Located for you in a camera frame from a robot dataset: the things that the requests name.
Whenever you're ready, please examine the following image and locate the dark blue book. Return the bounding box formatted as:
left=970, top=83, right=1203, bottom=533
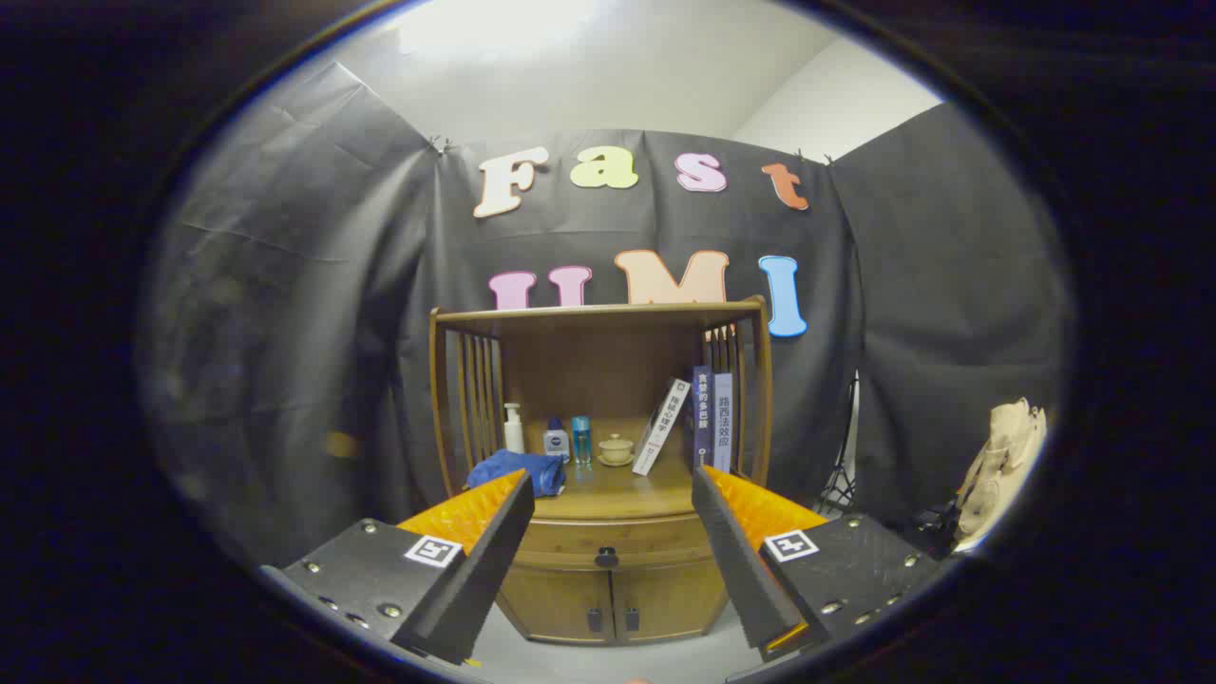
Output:
left=692, top=366, right=714, bottom=468

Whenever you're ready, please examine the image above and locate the light blue book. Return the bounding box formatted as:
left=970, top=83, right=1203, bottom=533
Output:
left=712, top=372, right=734, bottom=473

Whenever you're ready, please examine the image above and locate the wooden cabinet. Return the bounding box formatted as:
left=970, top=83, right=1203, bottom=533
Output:
left=427, top=296, right=772, bottom=647

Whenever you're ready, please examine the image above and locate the wooden cabinet door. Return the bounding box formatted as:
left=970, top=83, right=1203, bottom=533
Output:
left=613, top=559, right=730, bottom=644
left=496, top=565, right=616, bottom=646

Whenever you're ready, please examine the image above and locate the black backdrop cloth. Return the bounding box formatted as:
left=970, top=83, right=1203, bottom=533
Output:
left=138, top=62, right=1079, bottom=571

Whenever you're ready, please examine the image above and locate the beige cloth bag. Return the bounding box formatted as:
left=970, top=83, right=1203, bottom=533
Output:
left=953, top=397, right=1048, bottom=552

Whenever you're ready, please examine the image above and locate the wooden drawer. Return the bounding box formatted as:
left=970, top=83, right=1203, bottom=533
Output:
left=516, top=516, right=712, bottom=573

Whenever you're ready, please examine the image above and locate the white book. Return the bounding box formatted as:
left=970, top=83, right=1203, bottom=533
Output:
left=632, top=378, right=692, bottom=476

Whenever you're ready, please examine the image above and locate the wooden countertop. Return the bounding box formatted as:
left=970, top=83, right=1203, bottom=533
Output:
left=464, top=454, right=763, bottom=522

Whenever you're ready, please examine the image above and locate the blue folded towel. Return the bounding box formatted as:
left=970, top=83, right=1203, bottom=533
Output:
left=465, top=449, right=568, bottom=499

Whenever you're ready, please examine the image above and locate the dark equipment pile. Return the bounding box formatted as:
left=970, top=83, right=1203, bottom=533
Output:
left=907, top=499, right=962, bottom=560

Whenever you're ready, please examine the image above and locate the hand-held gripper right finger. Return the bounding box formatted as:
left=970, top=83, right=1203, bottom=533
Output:
left=691, top=465, right=943, bottom=664

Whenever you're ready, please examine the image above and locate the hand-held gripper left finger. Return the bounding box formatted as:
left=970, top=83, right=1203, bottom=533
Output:
left=258, top=468, right=536, bottom=666

